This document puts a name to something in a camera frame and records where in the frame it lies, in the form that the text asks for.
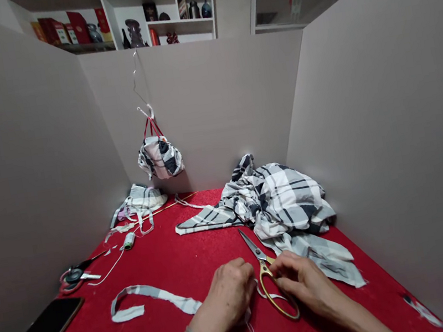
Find small fabric scrap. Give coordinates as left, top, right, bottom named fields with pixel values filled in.
left=400, top=286, right=443, bottom=332

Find white wire hook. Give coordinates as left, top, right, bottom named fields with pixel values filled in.
left=126, top=48, right=156, bottom=122

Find pile of plaid fabric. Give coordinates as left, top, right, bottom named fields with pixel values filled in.
left=164, top=137, right=368, bottom=316

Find green thread spool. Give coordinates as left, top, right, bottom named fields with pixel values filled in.
left=121, top=231, right=139, bottom=251

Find black and red scissors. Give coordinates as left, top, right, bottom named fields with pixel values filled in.
left=54, top=249, right=115, bottom=297

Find plaid fabric strip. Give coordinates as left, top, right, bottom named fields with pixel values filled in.
left=106, top=262, right=289, bottom=330

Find small folded plaid fabric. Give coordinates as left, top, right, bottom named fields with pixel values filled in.
left=104, top=178, right=173, bottom=229

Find hanging plaid pouch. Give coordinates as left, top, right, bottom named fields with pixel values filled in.
left=131, top=112, right=187, bottom=184

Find person's right hand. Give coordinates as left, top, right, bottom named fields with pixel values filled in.
left=266, top=242, right=343, bottom=324

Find gold-handled scissors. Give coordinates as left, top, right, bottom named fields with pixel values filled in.
left=238, top=221, right=302, bottom=328

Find thin wooden stick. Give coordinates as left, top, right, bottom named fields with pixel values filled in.
left=134, top=191, right=203, bottom=223

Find white cord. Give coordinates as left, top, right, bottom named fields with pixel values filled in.
left=83, top=247, right=132, bottom=288

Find white fabric strips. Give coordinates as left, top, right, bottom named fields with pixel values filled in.
left=100, top=210, right=159, bottom=257

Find grey partition board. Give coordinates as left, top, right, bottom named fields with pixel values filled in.
left=0, top=0, right=443, bottom=332

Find red table mat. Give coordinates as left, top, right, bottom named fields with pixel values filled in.
left=0, top=155, right=443, bottom=332

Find white shelf with ornaments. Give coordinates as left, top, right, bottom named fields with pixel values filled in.
left=7, top=0, right=224, bottom=71

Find person's left hand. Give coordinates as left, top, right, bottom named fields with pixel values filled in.
left=196, top=254, right=264, bottom=330

